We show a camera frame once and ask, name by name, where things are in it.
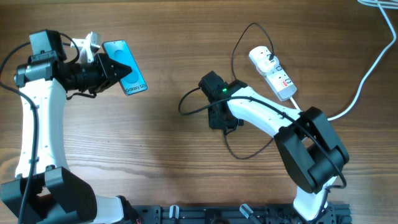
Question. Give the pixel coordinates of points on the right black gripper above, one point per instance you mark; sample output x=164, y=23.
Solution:
x=215, y=123

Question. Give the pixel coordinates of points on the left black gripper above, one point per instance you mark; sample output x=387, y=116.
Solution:
x=106, y=66

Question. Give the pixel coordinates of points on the blue Galaxy smartphone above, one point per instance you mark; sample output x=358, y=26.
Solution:
x=132, y=81

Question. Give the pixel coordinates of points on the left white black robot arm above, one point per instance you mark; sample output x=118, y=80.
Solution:
x=44, y=189

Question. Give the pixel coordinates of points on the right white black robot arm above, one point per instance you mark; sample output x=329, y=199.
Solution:
x=312, y=152

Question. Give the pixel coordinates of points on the white charger plug adapter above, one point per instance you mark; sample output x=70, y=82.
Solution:
x=265, y=66

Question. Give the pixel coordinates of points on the white power strip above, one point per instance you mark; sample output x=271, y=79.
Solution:
x=278, y=80

